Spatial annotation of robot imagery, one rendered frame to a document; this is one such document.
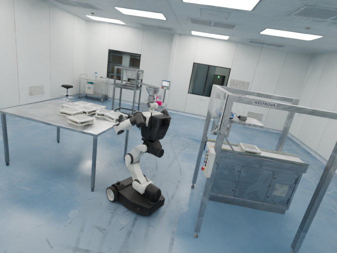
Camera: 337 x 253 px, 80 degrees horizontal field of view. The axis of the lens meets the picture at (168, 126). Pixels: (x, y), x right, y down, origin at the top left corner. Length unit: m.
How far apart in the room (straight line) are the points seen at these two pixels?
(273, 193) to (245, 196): 0.38
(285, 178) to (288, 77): 5.59
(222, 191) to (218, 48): 5.73
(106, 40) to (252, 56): 5.47
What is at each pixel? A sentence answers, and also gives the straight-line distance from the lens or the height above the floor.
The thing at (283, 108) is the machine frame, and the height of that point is 1.60.
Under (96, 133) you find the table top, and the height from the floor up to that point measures 0.86.
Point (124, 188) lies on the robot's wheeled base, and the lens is 2.82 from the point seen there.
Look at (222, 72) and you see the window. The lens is 7.88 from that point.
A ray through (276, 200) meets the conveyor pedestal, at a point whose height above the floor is 0.22.
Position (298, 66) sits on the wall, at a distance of 8.49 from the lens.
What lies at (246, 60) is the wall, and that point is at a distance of 7.99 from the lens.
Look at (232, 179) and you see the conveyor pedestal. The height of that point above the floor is 0.41.
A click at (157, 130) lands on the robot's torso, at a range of 2.19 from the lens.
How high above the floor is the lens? 1.81
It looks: 17 degrees down
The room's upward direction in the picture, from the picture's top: 10 degrees clockwise
